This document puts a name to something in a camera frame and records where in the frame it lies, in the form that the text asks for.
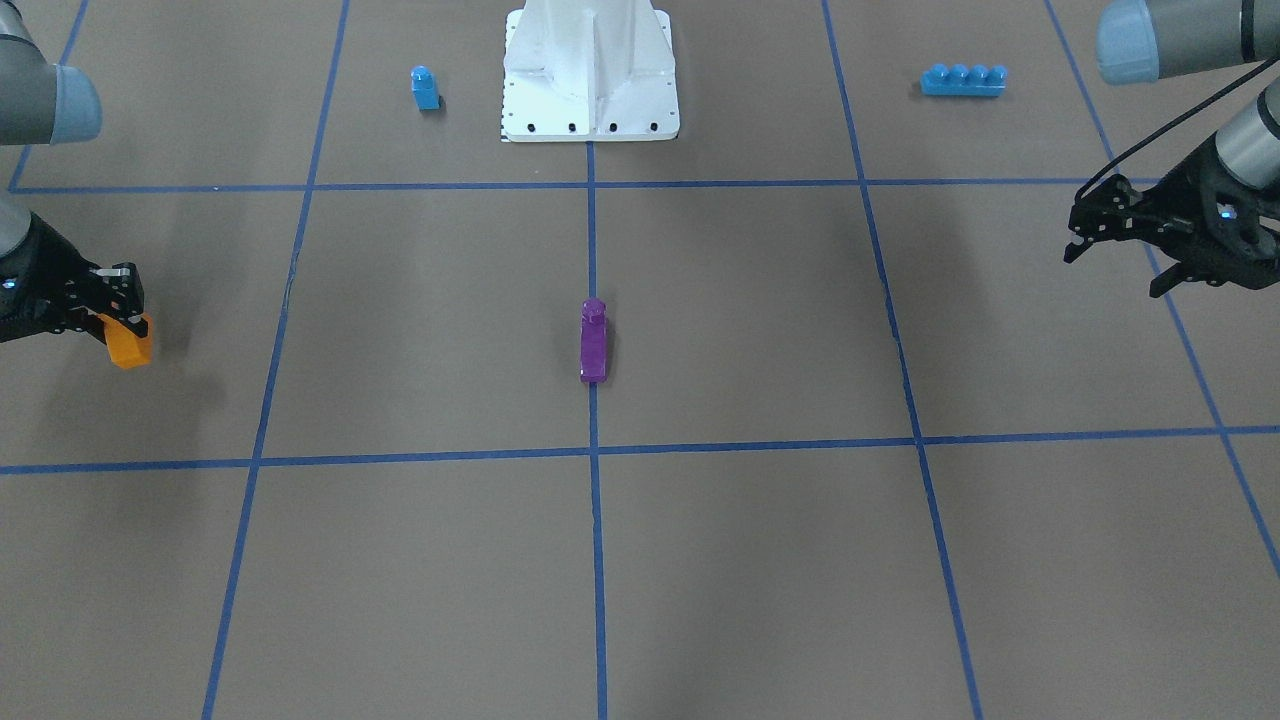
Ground orange trapezoid block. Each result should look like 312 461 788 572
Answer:
99 313 154 370

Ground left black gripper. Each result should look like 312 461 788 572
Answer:
1149 140 1279 299

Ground blue double block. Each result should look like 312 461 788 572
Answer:
919 63 1009 97

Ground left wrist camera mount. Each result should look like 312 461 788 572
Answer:
1062 174 1172 264

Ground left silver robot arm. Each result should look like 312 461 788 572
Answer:
1085 1 1277 299

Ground small blue block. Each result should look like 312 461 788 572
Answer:
410 65 442 111

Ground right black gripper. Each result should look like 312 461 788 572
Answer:
1 213 147 343

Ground purple trapezoid block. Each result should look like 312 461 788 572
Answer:
579 297 609 384

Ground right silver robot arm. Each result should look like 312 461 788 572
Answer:
1 1 151 345

